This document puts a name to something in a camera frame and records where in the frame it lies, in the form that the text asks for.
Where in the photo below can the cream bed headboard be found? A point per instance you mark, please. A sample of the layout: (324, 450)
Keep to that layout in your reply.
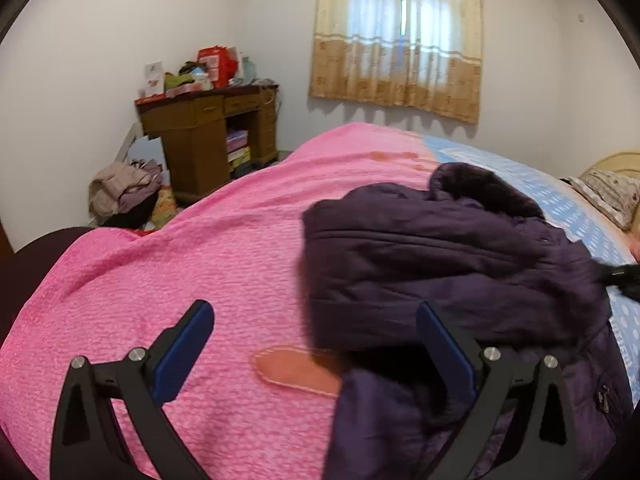
(620, 160)

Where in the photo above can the white flat board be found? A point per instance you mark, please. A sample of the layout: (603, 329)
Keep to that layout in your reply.
(142, 147)

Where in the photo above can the floral patterned pillow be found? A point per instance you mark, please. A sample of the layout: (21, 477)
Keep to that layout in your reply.
(607, 194)

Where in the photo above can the dark purple padded jacket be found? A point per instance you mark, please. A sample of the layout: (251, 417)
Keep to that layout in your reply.
(425, 260)

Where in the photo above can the beige patterned window curtain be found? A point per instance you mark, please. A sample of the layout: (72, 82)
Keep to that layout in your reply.
(390, 75)

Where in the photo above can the brown wooden desk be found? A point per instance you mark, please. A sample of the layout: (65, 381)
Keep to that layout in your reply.
(195, 145)

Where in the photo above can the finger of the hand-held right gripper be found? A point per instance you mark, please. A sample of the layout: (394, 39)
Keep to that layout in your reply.
(620, 276)

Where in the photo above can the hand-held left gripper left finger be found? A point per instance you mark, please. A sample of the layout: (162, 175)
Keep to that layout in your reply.
(184, 351)

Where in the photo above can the pink textured blanket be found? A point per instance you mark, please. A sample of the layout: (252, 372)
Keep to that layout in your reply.
(225, 260)

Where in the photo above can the green packet on desk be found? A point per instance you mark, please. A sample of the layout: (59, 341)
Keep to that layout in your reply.
(179, 81)

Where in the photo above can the colourful floor mat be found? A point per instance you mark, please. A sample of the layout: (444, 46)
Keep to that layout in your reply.
(163, 206)

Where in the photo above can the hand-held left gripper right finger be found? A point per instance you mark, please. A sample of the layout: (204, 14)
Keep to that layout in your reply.
(445, 351)

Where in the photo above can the white printed card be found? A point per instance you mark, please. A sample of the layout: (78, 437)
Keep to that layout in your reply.
(155, 77)

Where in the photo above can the blue polka dot blanket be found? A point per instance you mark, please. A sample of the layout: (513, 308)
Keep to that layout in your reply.
(560, 205)

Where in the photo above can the stack of colourful boxes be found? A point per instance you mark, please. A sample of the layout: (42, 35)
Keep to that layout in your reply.
(238, 150)

